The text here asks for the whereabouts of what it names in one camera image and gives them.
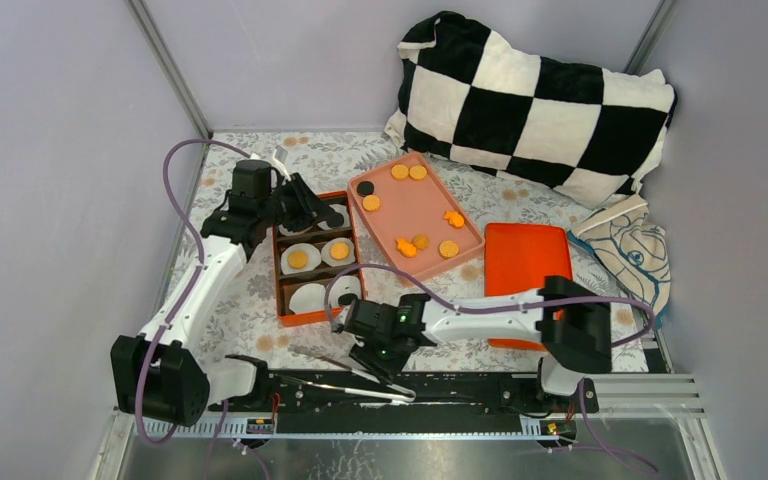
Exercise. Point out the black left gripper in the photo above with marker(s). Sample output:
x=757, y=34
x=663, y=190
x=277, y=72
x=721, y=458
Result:
x=316, y=209

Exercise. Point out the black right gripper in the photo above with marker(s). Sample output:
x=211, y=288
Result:
x=362, y=353

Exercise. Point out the black sandwich cookie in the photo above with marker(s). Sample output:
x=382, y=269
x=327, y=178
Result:
x=336, y=221
x=346, y=299
x=365, y=188

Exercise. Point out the yellow round biscuit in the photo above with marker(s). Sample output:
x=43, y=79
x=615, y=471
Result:
x=340, y=251
x=400, y=172
x=418, y=172
x=448, y=249
x=297, y=259
x=371, y=203

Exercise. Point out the orange cookie box with liners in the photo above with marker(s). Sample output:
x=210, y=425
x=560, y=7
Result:
x=323, y=274

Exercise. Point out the metal serving tongs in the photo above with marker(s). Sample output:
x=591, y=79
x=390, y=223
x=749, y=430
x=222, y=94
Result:
x=357, y=382

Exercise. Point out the pink cookie tray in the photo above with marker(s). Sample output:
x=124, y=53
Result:
x=409, y=208

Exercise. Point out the orange fish cookie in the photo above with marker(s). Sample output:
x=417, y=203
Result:
x=406, y=248
x=454, y=218

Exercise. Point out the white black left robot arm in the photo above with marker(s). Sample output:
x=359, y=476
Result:
x=156, y=372

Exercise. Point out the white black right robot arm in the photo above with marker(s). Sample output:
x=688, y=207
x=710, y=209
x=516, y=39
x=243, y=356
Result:
x=571, y=323

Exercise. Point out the white paper liner top left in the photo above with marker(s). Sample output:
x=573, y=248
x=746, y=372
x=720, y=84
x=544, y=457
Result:
x=283, y=231

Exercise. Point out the white paper liner top right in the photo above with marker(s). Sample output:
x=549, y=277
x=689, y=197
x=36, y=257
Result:
x=337, y=208

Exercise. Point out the white paper liner middle right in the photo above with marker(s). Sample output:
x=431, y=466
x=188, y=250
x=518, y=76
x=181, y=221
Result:
x=326, y=258

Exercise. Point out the swirl butter cookie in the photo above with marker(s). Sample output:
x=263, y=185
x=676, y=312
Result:
x=420, y=242

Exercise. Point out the yellow round biscuit bottom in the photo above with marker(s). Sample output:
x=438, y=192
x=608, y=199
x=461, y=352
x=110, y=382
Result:
x=448, y=249

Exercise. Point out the orange box lid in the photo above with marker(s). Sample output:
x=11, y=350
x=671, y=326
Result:
x=518, y=257

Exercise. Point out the black white checkered pillow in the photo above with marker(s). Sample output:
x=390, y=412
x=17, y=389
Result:
x=467, y=95

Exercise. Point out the beige blue printed cloth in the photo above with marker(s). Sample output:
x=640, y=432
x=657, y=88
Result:
x=631, y=247

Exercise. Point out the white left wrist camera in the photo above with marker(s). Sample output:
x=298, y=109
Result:
x=276, y=161

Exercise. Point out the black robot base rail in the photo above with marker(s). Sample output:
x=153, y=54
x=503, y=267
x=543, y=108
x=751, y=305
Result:
x=446, y=403

